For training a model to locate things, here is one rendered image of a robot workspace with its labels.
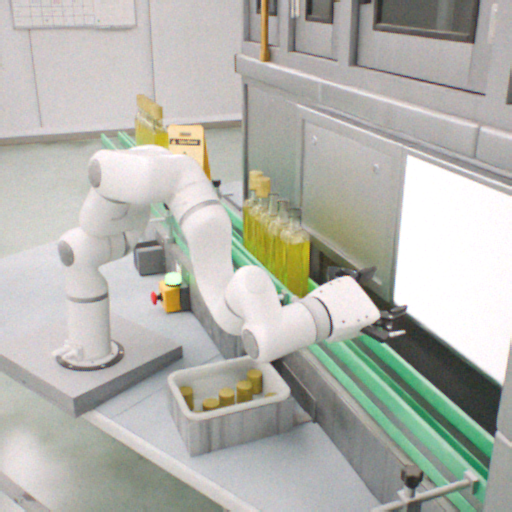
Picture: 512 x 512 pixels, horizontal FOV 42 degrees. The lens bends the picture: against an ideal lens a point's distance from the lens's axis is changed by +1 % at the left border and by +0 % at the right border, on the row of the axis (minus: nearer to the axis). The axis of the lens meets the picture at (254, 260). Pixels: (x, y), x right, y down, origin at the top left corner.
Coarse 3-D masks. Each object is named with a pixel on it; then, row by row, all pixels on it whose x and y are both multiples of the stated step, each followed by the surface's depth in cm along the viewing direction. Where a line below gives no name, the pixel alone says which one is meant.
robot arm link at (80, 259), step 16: (64, 240) 144; (80, 240) 143; (96, 240) 145; (112, 240) 148; (64, 256) 144; (80, 256) 143; (96, 256) 145; (112, 256) 150; (64, 272) 147; (80, 272) 145; (96, 272) 147; (80, 288) 147; (96, 288) 148
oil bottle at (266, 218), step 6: (264, 216) 161; (270, 216) 160; (276, 216) 160; (264, 222) 160; (270, 222) 159; (264, 228) 161; (264, 234) 161; (264, 240) 162; (264, 246) 162; (264, 252) 163; (264, 258) 164; (264, 264) 164
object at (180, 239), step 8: (104, 136) 293; (104, 144) 295; (112, 144) 279; (152, 208) 223; (160, 208) 212; (160, 216) 214; (176, 224) 196; (176, 232) 198; (176, 240) 199; (184, 240) 191; (184, 248) 191
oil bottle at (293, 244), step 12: (288, 228) 151; (288, 240) 149; (300, 240) 150; (288, 252) 150; (300, 252) 151; (288, 264) 151; (300, 264) 152; (288, 276) 153; (300, 276) 154; (288, 288) 154; (300, 288) 155
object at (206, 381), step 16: (192, 368) 144; (208, 368) 145; (224, 368) 146; (240, 368) 148; (256, 368) 149; (272, 368) 144; (176, 384) 142; (192, 384) 144; (208, 384) 146; (224, 384) 147; (272, 384) 143; (256, 400) 133; (272, 400) 134; (192, 416) 129; (208, 416) 129
